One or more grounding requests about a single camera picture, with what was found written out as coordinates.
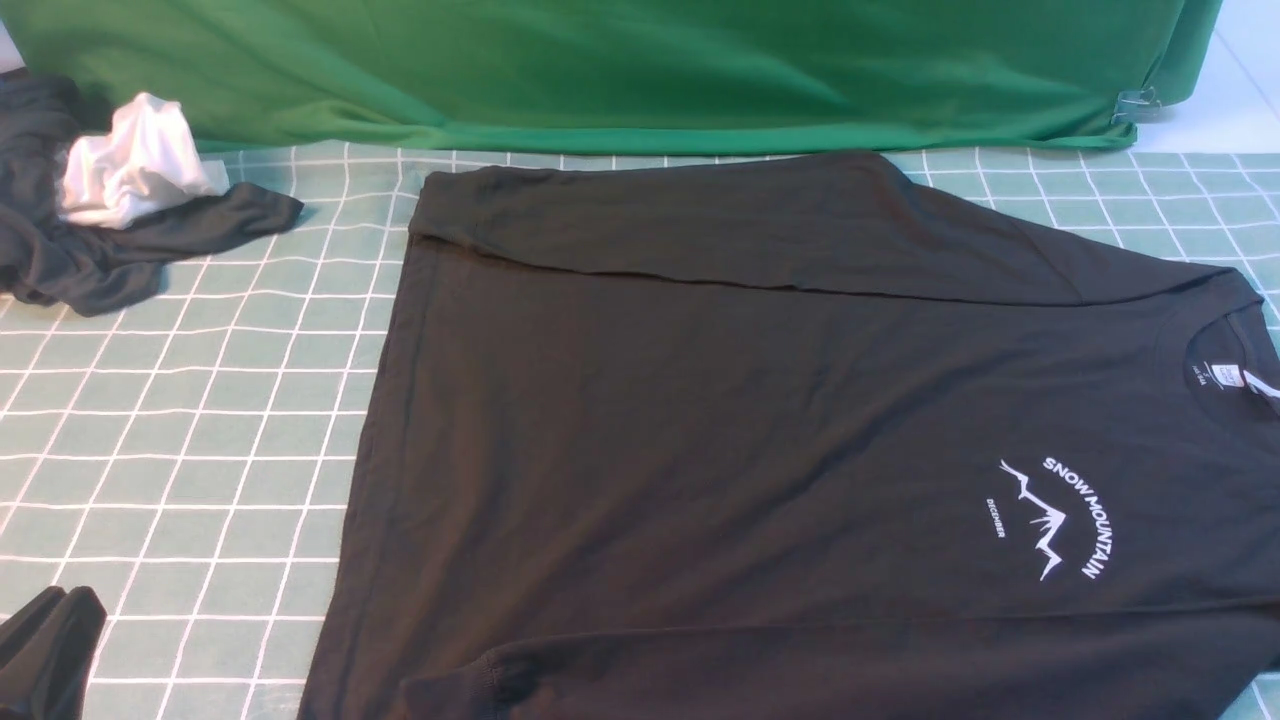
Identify dark gray long-sleeve shirt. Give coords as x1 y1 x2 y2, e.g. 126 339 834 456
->
300 152 1279 719

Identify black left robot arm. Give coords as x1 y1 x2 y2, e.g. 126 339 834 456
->
1 585 106 719

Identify green backdrop cloth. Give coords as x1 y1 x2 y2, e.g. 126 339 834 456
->
3 1 1221 156

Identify green checkered tablecloth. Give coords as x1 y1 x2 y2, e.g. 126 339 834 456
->
3 146 1277 719

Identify crumpled white garment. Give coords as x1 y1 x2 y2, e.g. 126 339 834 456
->
58 92 230 231

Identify silver binder clip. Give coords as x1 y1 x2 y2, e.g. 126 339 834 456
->
1111 86 1164 126

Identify crumpled dark gray garment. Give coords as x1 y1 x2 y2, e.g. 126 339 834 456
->
1 76 305 316

